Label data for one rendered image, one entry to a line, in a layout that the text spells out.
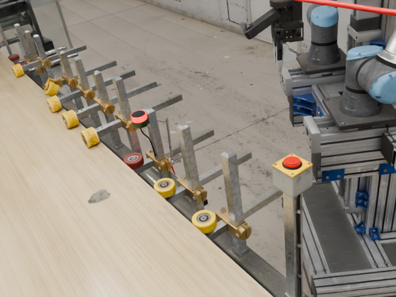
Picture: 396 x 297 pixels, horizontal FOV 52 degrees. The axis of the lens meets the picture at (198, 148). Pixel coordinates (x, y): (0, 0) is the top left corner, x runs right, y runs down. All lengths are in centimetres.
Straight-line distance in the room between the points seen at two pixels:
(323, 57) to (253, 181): 124
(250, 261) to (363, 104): 68
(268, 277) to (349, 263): 78
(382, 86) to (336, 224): 111
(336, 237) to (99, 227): 128
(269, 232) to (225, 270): 138
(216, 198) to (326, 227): 85
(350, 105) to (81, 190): 105
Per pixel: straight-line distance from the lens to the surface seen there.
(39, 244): 149
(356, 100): 157
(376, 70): 142
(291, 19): 124
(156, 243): 132
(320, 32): 197
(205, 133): 187
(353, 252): 220
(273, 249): 247
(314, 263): 211
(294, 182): 100
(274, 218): 265
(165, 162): 172
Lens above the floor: 183
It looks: 33 degrees down
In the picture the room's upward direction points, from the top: 10 degrees counter-clockwise
